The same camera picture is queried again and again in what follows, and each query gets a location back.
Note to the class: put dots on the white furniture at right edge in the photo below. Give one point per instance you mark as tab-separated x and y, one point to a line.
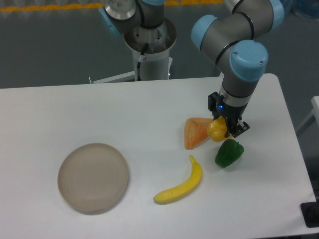
310	118

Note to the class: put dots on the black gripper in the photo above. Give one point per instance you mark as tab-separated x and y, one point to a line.
232	114

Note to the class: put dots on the yellow toy banana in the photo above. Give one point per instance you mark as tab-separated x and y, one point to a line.
180	191

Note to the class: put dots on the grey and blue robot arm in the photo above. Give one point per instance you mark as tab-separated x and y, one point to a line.
229	43

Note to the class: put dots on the blue plastic bag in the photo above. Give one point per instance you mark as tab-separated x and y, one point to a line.
308	9

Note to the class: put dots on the beige round plate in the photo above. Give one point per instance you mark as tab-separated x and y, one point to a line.
93	178

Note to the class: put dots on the yellow toy bell pepper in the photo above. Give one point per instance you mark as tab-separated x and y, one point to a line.
217	130

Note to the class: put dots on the green toy bell pepper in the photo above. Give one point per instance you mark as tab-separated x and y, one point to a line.
228	153

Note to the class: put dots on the orange triangular toy slice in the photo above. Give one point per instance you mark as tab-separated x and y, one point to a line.
195	131

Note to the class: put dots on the black device at table edge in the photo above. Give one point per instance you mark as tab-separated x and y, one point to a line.
310	212

